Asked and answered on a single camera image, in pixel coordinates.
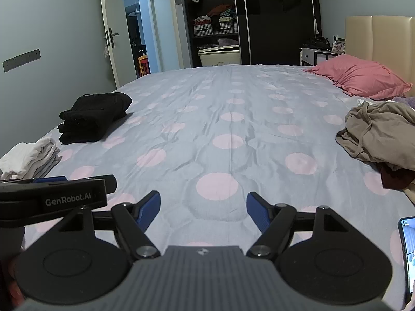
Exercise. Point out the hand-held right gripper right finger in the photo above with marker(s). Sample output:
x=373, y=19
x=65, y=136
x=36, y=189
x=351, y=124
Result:
x=257, y=212

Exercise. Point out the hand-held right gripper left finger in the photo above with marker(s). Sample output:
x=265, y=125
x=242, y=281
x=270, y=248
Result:
x=149, y=209

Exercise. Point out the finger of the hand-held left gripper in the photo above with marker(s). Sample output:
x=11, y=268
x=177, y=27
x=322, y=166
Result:
x=50, y=179

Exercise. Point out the white garment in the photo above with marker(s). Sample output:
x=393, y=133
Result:
x=26, y=155

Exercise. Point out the black folded clothes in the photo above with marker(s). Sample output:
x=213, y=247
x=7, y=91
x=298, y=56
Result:
x=94, y=116

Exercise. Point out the pile of shelf clothes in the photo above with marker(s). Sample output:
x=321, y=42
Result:
x=217, y=13

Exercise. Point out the grey folded garment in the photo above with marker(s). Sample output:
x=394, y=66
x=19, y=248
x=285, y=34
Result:
x=52, y=165

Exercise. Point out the polka dot blanket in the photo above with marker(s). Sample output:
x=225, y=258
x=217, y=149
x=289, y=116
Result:
x=227, y=110

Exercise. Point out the dark red cloth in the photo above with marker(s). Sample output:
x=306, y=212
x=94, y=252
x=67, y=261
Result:
x=398, y=178

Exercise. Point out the beige garment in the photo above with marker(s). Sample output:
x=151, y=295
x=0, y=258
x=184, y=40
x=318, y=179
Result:
x=379, y=129

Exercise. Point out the smartphone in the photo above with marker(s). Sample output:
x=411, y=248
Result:
x=408, y=249

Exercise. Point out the cream storage box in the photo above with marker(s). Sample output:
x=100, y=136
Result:
x=217, y=56

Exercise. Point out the white nightstand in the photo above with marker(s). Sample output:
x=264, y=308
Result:
x=311, y=56

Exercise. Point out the pink pillow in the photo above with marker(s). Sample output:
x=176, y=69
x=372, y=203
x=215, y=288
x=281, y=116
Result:
x=360, y=74

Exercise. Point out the white door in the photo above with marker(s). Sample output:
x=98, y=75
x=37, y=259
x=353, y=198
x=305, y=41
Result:
x=113, y=13

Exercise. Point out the purple fleece cloth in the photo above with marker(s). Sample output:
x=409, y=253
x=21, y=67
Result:
x=407, y=101

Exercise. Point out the checked storage basket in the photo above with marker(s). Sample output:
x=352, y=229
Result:
x=227, y=28
x=203, y=30

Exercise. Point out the pendant lamp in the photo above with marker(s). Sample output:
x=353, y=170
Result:
x=134, y=12

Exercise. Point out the dark wardrobe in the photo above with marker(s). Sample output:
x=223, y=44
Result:
x=278, y=22

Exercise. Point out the beige padded headboard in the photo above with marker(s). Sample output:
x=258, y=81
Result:
x=379, y=39

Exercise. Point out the grey wall plate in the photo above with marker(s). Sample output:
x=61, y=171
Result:
x=21, y=60

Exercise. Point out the photo frame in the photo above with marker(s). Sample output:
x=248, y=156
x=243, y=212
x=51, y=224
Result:
x=338, y=47

